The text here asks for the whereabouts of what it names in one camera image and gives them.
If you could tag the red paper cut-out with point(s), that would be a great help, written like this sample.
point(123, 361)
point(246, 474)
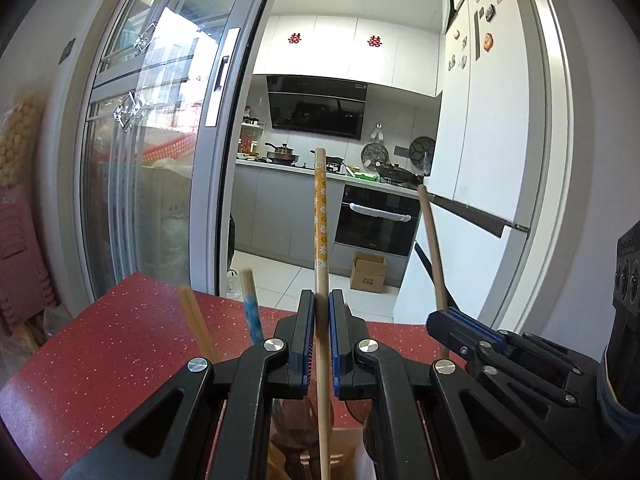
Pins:
point(374, 41)
point(294, 38)

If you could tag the spice rack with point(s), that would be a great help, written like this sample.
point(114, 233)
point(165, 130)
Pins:
point(250, 137)

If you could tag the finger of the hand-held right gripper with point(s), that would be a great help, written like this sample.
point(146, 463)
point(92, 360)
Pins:
point(475, 327)
point(447, 332)

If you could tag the black wok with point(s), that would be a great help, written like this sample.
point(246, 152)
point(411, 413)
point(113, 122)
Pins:
point(397, 174)

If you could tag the white upper cabinets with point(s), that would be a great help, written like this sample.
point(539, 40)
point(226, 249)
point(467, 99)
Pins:
point(340, 55)

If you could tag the black range hood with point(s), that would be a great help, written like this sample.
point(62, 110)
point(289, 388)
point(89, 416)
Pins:
point(315, 107)

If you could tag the built-in black oven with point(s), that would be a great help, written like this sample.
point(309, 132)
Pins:
point(375, 230)

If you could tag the yellow patterned chopstick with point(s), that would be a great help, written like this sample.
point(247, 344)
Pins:
point(320, 210)

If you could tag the clear plastic bag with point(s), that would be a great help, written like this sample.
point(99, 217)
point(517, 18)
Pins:
point(235, 284)

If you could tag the sliding glass door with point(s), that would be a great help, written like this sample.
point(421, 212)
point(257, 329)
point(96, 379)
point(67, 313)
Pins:
point(150, 135)

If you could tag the blue patterned chopstick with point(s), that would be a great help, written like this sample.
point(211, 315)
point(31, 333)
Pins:
point(251, 305)

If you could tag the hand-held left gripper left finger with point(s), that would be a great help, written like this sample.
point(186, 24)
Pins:
point(306, 340)

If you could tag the large metal spoon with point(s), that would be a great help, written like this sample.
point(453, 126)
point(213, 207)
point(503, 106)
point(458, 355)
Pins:
point(292, 425)

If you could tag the cardboard box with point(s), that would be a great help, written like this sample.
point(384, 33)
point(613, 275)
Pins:
point(369, 274)

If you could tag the beige plastic utensil holder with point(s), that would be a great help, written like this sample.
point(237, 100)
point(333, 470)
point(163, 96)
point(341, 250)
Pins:
point(345, 455)

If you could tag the dark wall switch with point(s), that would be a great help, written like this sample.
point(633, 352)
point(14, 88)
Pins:
point(67, 51)

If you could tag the group of fridge magnets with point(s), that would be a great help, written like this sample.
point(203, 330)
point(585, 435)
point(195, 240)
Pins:
point(487, 42)

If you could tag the white fridge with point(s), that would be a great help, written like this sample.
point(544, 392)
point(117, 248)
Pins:
point(475, 135)

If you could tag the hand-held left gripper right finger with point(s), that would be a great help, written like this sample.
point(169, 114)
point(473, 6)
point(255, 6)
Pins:
point(339, 345)

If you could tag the round steamer rack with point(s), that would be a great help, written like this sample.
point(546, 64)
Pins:
point(372, 155)
point(421, 150)

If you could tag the plain wooden chopstick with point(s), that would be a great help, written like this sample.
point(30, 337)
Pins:
point(432, 250)
point(200, 325)

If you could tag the grey kitchen counter cabinet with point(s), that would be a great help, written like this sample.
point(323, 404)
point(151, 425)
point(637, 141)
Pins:
point(280, 210)

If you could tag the stack of pink stools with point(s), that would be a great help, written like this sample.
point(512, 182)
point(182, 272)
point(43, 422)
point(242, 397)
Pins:
point(22, 255)

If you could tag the cooking pot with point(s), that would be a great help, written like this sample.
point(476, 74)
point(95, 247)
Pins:
point(282, 154)

